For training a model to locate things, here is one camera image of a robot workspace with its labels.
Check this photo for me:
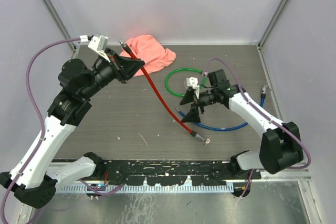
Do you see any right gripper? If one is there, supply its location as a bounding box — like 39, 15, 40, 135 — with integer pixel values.
180, 88, 218, 123

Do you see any pink cloth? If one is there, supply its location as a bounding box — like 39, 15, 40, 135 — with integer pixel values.
125, 35, 176, 73

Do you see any purple cable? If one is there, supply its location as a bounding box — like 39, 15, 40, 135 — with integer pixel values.
199, 58, 312, 198
0, 37, 127, 224

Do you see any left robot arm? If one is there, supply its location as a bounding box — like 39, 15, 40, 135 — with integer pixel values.
1, 49, 145, 209

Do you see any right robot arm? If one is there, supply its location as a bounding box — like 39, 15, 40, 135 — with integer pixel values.
180, 70, 304, 179

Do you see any red cable lock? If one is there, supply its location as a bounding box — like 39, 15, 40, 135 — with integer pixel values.
119, 40, 211, 146

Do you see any slotted cable duct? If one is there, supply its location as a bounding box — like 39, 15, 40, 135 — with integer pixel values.
56, 183, 234, 194

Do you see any green cable lock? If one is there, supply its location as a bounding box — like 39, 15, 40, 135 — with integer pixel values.
164, 68, 203, 98

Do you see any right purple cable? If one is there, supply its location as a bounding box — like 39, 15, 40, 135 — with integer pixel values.
199, 58, 312, 198

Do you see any blue cable lock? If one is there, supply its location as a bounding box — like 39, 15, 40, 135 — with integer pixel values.
166, 84, 268, 132

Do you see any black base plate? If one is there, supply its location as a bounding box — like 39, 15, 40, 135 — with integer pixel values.
83, 160, 250, 186

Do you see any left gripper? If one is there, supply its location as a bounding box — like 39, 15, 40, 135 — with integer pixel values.
80, 47, 144, 100

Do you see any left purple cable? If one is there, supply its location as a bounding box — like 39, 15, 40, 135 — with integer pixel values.
0, 37, 127, 224

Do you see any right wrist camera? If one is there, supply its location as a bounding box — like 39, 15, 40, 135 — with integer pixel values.
184, 77, 200, 98

